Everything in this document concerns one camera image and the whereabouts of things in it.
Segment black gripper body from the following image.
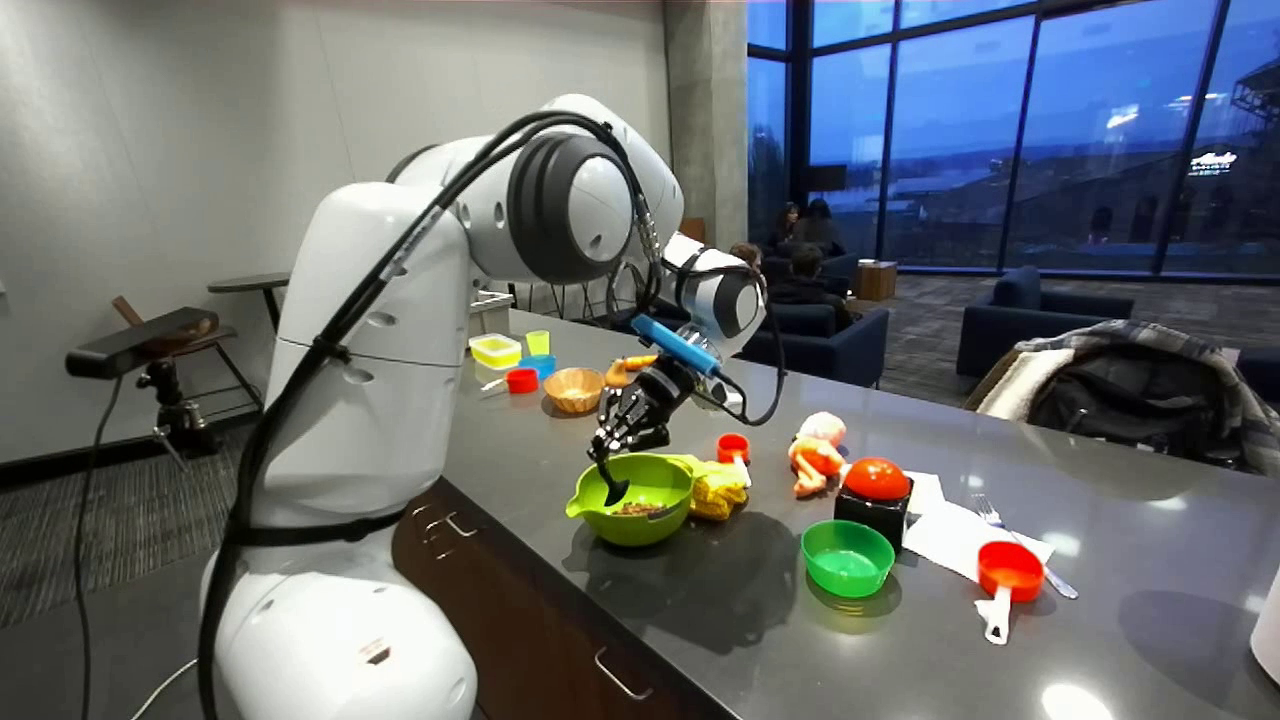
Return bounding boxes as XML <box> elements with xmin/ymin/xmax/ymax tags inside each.
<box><xmin>600</xmin><ymin>357</ymin><xmax>703</xmax><ymax>443</ymax></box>

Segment black spoon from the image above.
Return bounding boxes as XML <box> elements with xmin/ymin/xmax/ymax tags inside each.
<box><xmin>586</xmin><ymin>448</ymin><xmax>641</xmax><ymax>512</ymax></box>

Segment lime green mixing bowl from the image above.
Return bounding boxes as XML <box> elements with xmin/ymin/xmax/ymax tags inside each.
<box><xmin>563</xmin><ymin>452</ymin><xmax>701</xmax><ymax>552</ymax></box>

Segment small bright green bowl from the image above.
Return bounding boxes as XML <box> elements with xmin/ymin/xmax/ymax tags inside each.
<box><xmin>797</xmin><ymin>516</ymin><xmax>900</xmax><ymax>604</ymax></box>

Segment orange baguette toy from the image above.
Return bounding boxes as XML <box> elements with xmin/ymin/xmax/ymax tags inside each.
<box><xmin>604</xmin><ymin>350</ymin><xmax>664</xmax><ymax>393</ymax></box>

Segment wicker basket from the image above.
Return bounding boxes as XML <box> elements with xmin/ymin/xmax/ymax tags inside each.
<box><xmin>539</xmin><ymin>364</ymin><xmax>613</xmax><ymax>419</ymax></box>

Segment yellow cloth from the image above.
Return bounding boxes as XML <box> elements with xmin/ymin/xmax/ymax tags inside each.
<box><xmin>664</xmin><ymin>452</ymin><xmax>756</xmax><ymax>525</ymax></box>

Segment yellow plastic container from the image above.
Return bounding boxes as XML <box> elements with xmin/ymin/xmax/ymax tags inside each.
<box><xmin>463</xmin><ymin>333</ymin><xmax>529</xmax><ymax>376</ymax></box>

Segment white orange plush toy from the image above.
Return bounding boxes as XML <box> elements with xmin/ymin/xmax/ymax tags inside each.
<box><xmin>783</xmin><ymin>410</ymin><xmax>854</xmax><ymax>505</ymax></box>

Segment brown counter cabinet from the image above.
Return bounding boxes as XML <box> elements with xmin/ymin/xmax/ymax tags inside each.
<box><xmin>393</xmin><ymin>477</ymin><xmax>732</xmax><ymax>720</ymax></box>

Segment seated person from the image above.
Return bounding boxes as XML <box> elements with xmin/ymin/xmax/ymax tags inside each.
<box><xmin>766</xmin><ymin>198</ymin><xmax>849</xmax><ymax>283</ymax></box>

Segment red tomato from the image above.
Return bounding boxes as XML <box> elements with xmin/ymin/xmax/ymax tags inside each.
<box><xmin>843</xmin><ymin>452</ymin><xmax>917</xmax><ymax>510</ymax></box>

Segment black box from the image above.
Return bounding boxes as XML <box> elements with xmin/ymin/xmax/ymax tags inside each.
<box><xmin>831</xmin><ymin>490</ymin><xmax>917</xmax><ymax>556</ymax></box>

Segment wooden side table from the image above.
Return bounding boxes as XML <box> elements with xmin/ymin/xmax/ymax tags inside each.
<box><xmin>854</xmin><ymin>255</ymin><xmax>906</xmax><ymax>305</ymax></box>

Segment white paper napkin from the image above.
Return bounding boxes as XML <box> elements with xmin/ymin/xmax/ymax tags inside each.
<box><xmin>900</xmin><ymin>468</ymin><xmax>1086</xmax><ymax>602</ymax></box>

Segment beige jacket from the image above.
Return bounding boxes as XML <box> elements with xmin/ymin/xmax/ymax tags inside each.
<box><xmin>963</xmin><ymin>315</ymin><xmax>1280</xmax><ymax>477</ymax></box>

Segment black side table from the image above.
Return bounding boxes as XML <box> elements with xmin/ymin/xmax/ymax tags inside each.
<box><xmin>203</xmin><ymin>269</ymin><xmax>292</xmax><ymax>333</ymax></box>

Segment dark blue armchair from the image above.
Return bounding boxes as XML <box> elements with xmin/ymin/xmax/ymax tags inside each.
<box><xmin>954</xmin><ymin>266</ymin><xmax>1137</xmax><ymax>381</ymax></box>

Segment red measuring cup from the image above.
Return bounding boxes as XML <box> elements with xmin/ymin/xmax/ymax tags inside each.
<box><xmin>974</xmin><ymin>535</ymin><xmax>1050</xmax><ymax>647</ymax></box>

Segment black backpack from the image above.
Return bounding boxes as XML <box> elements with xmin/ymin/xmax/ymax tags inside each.
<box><xmin>1025</xmin><ymin>339</ymin><xmax>1253</xmax><ymax>466</ymax></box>

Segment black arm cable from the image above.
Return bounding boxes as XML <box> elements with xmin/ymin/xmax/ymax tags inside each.
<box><xmin>195</xmin><ymin>108</ymin><xmax>631</xmax><ymax>720</ymax></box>

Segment large glass window wall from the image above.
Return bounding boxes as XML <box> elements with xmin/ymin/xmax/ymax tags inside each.
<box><xmin>746</xmin><ymin>0</ymin><xmax>1280</xmax><ymax>283</ymax></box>

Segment black camera tripod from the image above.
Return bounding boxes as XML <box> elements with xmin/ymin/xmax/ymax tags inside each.
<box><xmin>134</xmin><ymin>357</ymin><xmax>224</xmax><ymax>466</ymax></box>

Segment black stereo camera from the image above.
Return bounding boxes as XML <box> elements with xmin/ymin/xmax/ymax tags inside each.
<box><xmin>64</xmin><ymin>305</ymin><xmax>224</xmax><ymax>381</ymax></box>

